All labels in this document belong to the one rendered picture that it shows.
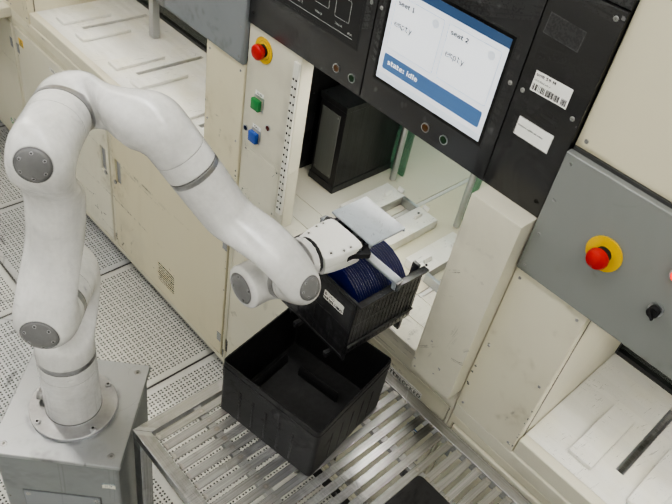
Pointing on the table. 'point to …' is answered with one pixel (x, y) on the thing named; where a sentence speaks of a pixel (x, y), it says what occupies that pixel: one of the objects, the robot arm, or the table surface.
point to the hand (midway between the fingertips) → (365, 228)
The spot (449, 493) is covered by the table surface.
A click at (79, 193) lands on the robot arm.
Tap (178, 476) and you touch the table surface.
